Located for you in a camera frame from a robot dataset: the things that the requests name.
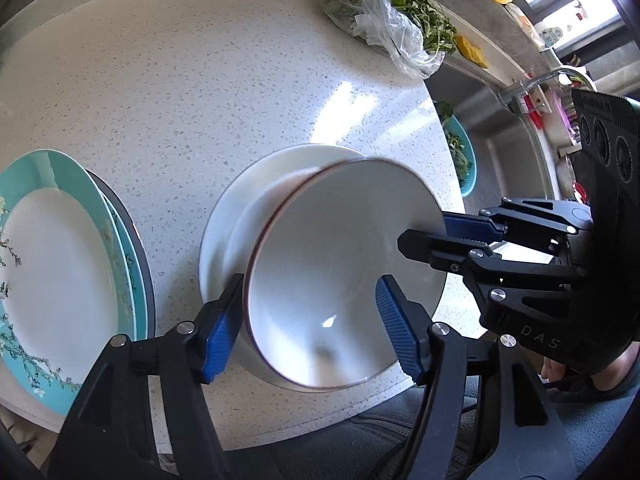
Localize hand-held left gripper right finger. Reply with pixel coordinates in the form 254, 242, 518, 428
375, 273, 581, 480

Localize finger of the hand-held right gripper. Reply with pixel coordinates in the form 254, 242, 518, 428
397, 229, 587, 312
442, 198, 594, 255

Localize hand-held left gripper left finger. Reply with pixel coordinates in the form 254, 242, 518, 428
47, 272, 247, 480

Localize dark rimmed plate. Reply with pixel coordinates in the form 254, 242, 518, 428
89, 171, 157, 342

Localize white bowl with brown rim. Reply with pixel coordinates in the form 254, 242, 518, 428
241, 157, 447, 392

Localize plain white bowl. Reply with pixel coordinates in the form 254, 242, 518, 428
199, 145, 373, 387

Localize teal floral plate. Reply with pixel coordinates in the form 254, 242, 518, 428
0, 149, 137, 417

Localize person's right hand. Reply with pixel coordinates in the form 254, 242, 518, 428
540, 342, 640, 403

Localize teal colander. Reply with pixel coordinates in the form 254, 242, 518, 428
434, 102, 479, 199

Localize steel sink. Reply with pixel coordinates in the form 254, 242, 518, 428
427, 50, 568, 221

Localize leafy greens in colander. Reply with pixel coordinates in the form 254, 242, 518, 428
434, 102, 473, 181

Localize person's grey trousers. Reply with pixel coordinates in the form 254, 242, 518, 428
260, 379, 640, 480

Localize red utensil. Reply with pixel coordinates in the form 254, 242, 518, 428
524, 94, 547, 132

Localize chrome faucet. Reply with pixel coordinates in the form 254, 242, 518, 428
497, 66, 595, 117

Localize yellow sponge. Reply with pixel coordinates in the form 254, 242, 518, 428
455, 35, 490, 69

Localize clear plastic bag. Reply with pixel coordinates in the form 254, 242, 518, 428
320, 0, 447, 80

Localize white packet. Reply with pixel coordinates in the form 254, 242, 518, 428
506, 2, 547, 52

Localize bunch of leafy greens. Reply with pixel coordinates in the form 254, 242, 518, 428
325, 0, 458, 56

